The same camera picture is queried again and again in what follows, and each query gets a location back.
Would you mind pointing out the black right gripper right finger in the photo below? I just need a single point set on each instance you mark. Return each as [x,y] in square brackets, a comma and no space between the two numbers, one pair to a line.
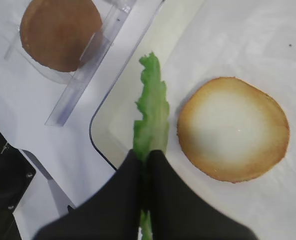
[177,213]

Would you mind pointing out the cream metal serving tray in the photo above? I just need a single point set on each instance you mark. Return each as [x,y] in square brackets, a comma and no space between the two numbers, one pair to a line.
[195,41]

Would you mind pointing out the left clear acrylic rack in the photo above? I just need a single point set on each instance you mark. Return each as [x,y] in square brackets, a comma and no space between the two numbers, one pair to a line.
[17,67]

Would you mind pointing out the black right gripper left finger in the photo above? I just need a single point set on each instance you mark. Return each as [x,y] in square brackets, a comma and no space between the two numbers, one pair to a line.
[112,213]

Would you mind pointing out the green lettuce leaf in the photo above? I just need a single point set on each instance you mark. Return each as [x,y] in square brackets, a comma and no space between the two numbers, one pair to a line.
[151,132]

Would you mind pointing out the white paper tray liner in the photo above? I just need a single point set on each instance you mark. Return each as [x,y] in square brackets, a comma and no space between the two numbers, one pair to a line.
[230,71]

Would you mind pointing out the black left robot part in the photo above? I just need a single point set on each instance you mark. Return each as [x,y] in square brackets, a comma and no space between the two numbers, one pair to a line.
[16,173]

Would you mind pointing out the toasted bun bottom slice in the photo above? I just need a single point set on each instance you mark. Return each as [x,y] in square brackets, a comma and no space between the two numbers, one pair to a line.
[232,131]

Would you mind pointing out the brown bun top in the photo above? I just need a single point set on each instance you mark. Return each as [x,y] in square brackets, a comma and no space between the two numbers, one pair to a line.
[55,33]

